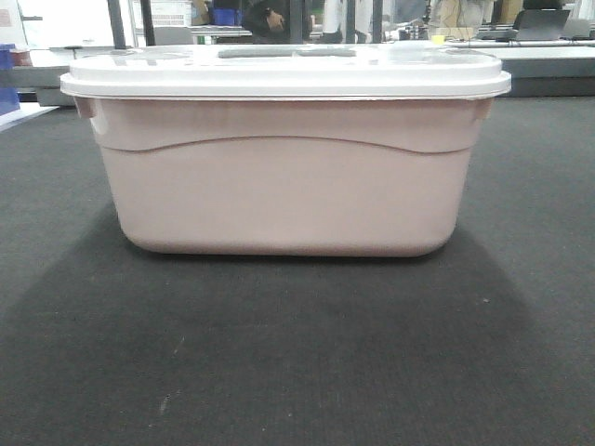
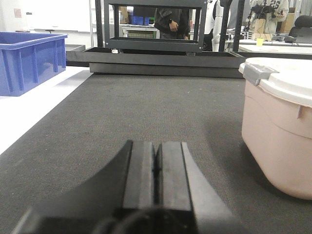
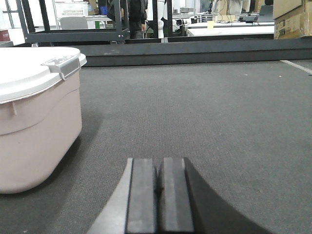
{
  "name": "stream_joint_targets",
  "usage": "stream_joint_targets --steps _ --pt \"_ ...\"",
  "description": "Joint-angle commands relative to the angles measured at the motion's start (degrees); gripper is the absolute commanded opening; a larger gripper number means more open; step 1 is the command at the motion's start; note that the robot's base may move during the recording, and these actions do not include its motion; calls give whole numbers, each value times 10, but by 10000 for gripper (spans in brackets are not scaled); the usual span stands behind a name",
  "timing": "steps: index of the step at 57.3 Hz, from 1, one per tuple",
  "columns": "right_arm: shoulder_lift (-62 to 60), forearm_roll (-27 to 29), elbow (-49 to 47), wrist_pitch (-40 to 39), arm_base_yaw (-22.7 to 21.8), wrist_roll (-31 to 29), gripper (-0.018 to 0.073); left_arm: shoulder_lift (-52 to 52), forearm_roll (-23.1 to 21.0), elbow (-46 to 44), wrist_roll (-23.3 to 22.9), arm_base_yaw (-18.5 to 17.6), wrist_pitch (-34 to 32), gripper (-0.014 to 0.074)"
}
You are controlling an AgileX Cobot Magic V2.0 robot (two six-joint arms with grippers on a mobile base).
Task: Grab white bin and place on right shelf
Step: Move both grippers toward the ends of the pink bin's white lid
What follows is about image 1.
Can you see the pale pink plastic storage bin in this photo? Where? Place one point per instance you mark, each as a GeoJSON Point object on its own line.
{"type": "Point", "coordinates": [287, 178]}

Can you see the grey bin handle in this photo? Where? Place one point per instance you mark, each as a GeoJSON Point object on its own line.
{"type": "Point", "coordinates": [259, 52]}

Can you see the white plastic bin lid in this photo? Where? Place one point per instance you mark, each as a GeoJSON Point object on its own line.
{"type": "Point", "coordinates": [401, 70]}

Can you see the blue bin at left edge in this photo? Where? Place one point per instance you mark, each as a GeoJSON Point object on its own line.
{"type": "Point", "coordinates": [10, 100]}

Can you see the person in dark clothes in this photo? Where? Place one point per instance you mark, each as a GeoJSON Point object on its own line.
{"type": "Point", "coordinates": [268, 21]}

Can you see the blue plastic crate background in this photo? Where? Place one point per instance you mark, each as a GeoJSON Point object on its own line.
{"type": "Point", "coordinates": [226, 16]}

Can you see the small yellow box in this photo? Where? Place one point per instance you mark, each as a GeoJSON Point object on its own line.
{"type": "Point", "coordinates": [438, 39]}

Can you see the long white work table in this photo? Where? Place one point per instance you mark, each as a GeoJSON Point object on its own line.
{"type": "Point", "coordinates": [507, 43]}

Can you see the open black laptop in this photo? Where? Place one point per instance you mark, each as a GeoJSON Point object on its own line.
{"type": "Point", "coordinates": [531, 25]}

